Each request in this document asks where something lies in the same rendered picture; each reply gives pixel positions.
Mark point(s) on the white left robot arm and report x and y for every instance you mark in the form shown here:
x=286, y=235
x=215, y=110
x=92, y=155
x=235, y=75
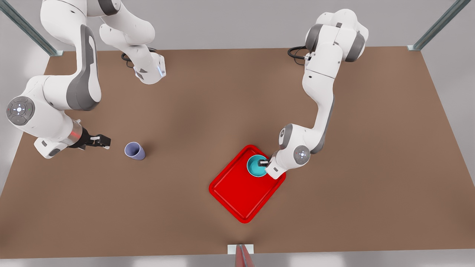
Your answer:
x=323, y=74

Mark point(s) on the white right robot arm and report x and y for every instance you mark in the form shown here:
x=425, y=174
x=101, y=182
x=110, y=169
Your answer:
x=55, y=92

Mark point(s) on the silver frame post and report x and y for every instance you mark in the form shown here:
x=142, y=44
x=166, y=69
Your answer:
x=29, y=29
x=438, y=26
x=243, y=256

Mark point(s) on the red tray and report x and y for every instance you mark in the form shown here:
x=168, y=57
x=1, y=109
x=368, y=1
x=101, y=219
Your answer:
x=241, y=189

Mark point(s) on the lavender cup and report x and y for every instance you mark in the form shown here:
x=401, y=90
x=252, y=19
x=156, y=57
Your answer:
x=135, y=151

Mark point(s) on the teal bowl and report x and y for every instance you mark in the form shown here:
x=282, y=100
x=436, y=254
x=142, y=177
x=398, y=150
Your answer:
x=254, y=167

